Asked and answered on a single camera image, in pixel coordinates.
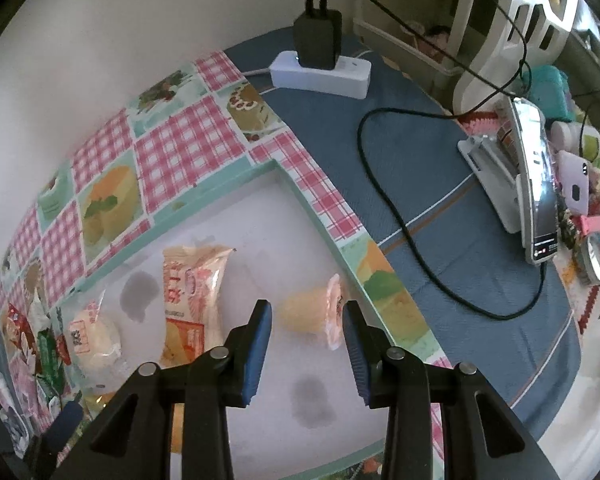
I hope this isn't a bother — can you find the dark green snack packet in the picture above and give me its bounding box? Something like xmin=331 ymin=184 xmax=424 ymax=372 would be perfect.
xmin=36 ymin=328 xmax=66 ymax=394

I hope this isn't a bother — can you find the round white cake packet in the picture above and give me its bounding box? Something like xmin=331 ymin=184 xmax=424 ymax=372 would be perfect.
xmin=67 ymin=289 xmax=123 ymax=378

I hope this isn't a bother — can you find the red cartoon snack bag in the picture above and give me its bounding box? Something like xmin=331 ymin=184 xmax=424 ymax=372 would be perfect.
xmin=3 ymin=302 xmax=34 ymax=350

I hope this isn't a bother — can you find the cream orange snack bag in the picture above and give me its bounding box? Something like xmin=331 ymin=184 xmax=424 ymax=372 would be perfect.
xmin=160 ymin=245 xmax=234 ymax=368

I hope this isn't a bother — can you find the peach jelly cup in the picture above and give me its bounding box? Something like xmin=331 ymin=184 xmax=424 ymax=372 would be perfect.
xmin=277 ymin=273 xmax=347 ymax=350

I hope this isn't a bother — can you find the orange yellow pastry bag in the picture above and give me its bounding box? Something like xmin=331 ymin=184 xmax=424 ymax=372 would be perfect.
xmin=82 ymin=392 xmax=114 ymax=418

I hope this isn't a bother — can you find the small red candy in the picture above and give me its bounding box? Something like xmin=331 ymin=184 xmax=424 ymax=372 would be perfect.
xmin=56 ymin=342 xmax=71 ymax=366

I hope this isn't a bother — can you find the crumpled blue white wrapper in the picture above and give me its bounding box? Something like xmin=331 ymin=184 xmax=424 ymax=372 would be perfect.
xmin=0 ymin=373 xmax=31 ymax=458

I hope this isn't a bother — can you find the teal rimmed white tray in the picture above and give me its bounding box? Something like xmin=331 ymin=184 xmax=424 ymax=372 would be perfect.
xmin=60 ymin=165 xmax=418 ymax=479

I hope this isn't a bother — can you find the smartphone on stand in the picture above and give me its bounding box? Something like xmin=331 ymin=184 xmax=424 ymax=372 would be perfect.
xmin=509 ymin=98 xmax=558 ymax=266

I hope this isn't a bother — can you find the white phone stand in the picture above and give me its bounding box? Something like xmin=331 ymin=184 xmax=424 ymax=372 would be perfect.
xmin=457 ymin=136 xmax=521 ymax=234

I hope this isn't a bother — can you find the pink phone case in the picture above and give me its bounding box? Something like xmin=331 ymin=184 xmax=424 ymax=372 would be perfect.
xmin=556 ymin=151 xmax=590 ymax=216

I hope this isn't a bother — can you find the patchwork checkered tablecloth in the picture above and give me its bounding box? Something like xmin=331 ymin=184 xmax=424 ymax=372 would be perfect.
xmin=0 ymin=52 xmax=449 ymax=366

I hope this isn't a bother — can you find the teal plastic box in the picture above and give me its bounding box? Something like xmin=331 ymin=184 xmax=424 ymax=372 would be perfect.
xmin=522 ymin=65 xmax=574 ymax=122

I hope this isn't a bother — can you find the white power strip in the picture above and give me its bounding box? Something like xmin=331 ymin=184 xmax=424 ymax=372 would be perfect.
xmin=268 ymin=51 xmax=372 ymax=100

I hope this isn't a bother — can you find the white lattice chair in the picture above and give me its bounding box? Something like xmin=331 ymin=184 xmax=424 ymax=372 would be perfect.
xmin=453 ymin=0 xmax=579 ymax=113

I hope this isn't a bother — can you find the black power adapter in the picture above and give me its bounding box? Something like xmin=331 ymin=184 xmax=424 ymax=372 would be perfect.
xmin=292 ymin=8 xmax=342 ymax=70

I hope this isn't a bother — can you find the black cable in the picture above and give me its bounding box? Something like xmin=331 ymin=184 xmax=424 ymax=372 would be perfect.
xmin=304 ymin=0 xmax=549 ymax=321

